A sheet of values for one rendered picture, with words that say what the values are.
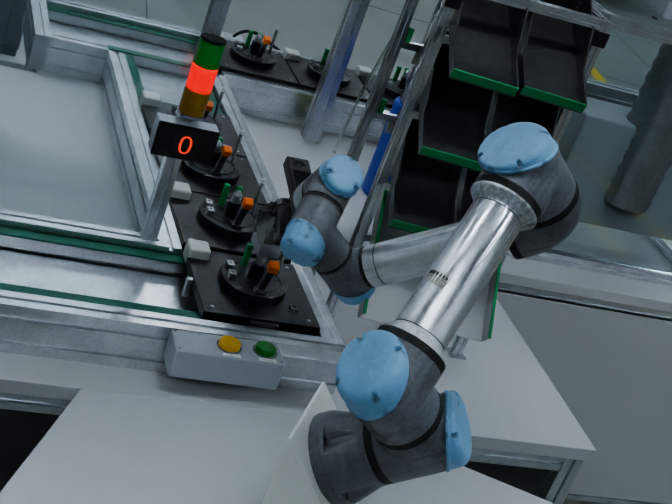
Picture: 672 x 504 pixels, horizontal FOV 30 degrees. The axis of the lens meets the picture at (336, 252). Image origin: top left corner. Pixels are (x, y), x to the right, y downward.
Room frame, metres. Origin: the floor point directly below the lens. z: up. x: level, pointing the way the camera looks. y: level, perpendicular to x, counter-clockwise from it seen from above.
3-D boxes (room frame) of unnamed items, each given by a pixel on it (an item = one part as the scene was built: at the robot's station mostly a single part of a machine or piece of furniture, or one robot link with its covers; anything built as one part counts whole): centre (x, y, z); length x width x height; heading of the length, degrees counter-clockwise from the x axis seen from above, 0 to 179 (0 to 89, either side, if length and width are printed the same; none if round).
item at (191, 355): (1.98, 0.12, 0.93); 0.21 x 0.07 x 0.06; 115
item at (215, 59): (2.24, 0.35, 1.39); 0.05 x 0.05 x 0.05
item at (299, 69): (3.64, 0.21, 1.01); 0.24 x 0.24 x 0.13; 25
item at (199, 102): (2.24, 0.35, 1.29); 0.05 x 0.05 x 0.05
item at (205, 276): (2.21, 0.13, 0.96); 0.24 x 0.24 x 0.02; 25
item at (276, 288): (2.21, 0.13, 0.98); 0.14 x 0.14 x 0.02
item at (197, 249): (2.26, 0.26, 0.97); 0.05 x 0.05 x 0.04; 25
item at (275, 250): (2.22, 0.14, 1.09); 0.08 x 0.04 x 0.07; 25
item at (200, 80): (2.24, 0.35, 1.34); 0.05 x 0.05 x 0.05
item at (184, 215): (2.44, 0.24, 1.01); 0.24 x 0.24 x 0.13; 25
